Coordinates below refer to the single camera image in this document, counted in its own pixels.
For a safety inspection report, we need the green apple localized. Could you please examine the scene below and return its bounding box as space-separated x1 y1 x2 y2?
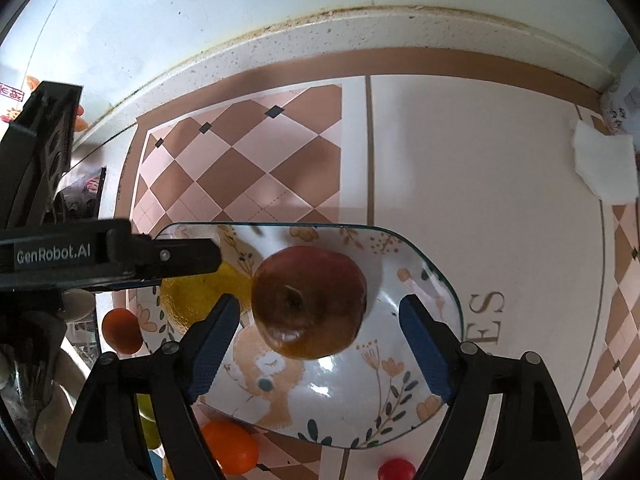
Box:
137 393 162 450

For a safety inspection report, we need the dark orange tangerine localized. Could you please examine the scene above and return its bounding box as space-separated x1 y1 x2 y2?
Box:
102 308 143 356

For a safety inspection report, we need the bright orange mandarin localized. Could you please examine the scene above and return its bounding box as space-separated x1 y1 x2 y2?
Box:
201 420 259 476

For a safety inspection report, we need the red cherry tomato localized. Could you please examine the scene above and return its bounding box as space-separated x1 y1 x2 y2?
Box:
378 457 416 480

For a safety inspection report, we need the yellow lemon on plate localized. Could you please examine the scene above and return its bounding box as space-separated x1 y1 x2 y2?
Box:
160 262 252 334

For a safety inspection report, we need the floral glass plate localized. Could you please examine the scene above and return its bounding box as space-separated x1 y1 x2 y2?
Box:
131 222 462 450

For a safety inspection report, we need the brownish red apple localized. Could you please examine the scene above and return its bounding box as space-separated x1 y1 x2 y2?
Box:
250 246 368 360

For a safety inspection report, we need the white folded paper towel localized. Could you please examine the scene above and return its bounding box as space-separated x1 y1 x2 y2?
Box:
572 120 639 205

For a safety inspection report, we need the patterned table mat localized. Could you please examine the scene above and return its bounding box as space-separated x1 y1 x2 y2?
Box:
115 48 639 479

